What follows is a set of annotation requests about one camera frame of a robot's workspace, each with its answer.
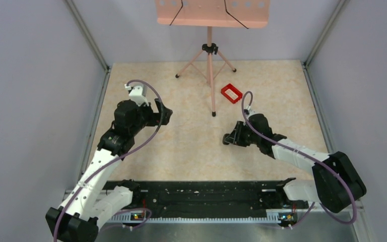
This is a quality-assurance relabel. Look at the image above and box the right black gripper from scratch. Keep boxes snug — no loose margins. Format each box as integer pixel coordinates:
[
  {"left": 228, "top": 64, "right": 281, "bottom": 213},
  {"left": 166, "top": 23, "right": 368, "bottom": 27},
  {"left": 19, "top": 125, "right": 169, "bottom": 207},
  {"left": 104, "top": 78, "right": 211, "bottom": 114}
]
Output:
[{"left": 226, "top": 120, "right": 261, "bottom": 147}]

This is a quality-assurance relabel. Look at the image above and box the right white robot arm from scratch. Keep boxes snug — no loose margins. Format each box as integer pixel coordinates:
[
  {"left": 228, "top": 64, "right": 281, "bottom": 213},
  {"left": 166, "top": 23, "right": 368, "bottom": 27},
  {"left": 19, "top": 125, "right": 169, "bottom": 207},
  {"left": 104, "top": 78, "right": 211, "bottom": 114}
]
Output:
[{"left": 222, "top": 113, "right": 367, "bottom": 213}]

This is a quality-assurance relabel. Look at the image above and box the pink music stand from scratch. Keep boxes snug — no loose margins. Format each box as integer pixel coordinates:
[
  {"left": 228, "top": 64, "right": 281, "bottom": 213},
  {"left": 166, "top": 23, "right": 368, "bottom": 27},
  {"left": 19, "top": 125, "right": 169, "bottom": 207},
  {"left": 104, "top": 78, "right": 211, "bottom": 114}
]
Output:
[{"left": 155, "top": 0, "right": 271, "bottom": 116}]

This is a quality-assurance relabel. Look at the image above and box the red plastic box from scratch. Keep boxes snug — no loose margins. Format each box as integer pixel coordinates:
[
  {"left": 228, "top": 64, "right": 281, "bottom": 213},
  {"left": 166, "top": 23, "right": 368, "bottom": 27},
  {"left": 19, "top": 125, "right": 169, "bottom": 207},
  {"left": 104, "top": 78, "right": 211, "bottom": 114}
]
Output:
[{"left": 220, "top": 83, "right": 243, "bottom": 104}]

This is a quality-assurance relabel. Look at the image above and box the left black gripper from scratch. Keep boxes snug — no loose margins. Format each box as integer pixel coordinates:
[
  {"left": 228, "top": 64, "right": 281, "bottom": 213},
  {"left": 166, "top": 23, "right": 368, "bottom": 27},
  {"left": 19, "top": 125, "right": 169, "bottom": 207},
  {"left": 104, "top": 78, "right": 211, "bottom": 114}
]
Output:
[{"left": 130, "top": 98, "right": 172, "bottom": 135}]

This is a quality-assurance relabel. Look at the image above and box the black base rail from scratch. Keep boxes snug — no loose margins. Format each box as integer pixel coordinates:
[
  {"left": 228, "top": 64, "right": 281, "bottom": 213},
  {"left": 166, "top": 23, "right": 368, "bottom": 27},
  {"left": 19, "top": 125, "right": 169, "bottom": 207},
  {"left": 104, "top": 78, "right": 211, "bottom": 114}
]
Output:
[{"left": 103, "top": 180, "right": 309, "bottom": 219}]

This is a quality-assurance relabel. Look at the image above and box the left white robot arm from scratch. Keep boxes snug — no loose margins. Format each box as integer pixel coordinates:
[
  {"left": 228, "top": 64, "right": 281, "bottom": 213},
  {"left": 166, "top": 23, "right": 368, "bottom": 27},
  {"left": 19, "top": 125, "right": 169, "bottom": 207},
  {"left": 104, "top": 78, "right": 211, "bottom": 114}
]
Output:
[{"left": 45, "top": 98, "right": 173, "bottom": 241}]

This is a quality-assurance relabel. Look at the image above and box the black earbud charging case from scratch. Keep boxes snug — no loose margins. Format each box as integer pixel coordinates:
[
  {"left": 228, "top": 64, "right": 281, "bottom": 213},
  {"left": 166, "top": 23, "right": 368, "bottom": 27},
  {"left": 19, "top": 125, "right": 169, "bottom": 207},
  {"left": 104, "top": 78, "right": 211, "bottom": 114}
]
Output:
[{"left": 222, "top": 134, "right": 230, "bottom": 145}]

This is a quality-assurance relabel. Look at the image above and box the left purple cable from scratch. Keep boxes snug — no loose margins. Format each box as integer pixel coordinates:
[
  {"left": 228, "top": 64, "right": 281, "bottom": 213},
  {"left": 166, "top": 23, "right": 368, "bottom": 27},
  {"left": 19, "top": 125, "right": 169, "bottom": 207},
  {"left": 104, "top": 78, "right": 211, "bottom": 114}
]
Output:
[{"left": 52, "top": 79, "right": 165, "bottom": 242}]

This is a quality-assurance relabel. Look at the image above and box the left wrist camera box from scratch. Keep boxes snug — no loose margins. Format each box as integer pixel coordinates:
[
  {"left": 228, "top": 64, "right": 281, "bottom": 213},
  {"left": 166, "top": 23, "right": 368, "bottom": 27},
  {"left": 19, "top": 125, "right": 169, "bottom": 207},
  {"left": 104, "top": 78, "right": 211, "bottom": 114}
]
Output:
[{"left": 125, "top": 84, "right": 149, "bottom": 107}]

